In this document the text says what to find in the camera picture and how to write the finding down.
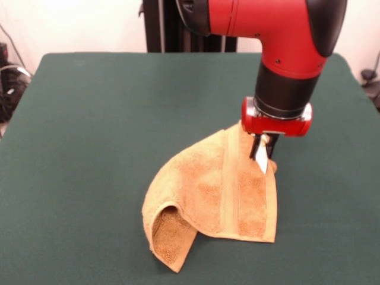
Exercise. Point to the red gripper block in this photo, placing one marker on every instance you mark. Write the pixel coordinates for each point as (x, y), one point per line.
(276, 126)

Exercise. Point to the tan terry towel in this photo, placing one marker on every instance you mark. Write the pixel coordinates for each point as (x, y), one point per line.
(213, 193)

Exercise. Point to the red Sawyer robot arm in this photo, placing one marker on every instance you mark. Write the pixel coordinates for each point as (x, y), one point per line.
(288, 44)

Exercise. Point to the dark green table cloth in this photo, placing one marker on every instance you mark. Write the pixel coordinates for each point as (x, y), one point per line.
(74, 148)

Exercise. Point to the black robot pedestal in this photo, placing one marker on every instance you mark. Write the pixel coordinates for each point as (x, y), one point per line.
(166, 29)

